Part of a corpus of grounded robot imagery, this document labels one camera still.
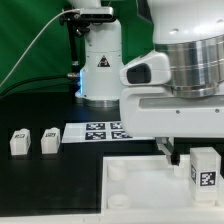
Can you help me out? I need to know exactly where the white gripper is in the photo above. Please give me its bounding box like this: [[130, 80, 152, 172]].
[[120, 50, 224, 166]]

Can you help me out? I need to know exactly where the white square tabletop tray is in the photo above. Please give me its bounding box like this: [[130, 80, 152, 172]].
[[101, 155, 224, 212]]

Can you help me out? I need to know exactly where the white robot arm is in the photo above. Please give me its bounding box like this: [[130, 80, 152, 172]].
[[68, 0, 224, 155]]

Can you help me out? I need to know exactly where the white marker sheet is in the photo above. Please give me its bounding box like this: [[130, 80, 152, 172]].
[[62, 121, 152, 143]]

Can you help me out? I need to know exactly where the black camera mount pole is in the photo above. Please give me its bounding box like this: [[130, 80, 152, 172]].
[[59, 13, 90, 71]]

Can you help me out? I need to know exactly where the grey depth camera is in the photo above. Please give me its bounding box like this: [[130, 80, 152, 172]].
[[80, 7, 113, 20]]

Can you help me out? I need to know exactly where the black cable pair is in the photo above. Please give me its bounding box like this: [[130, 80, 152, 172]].
[[0, 73, 81, 100]]

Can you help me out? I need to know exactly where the white camera cable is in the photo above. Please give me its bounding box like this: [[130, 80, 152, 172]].
[[0, 8, 82, 90]]

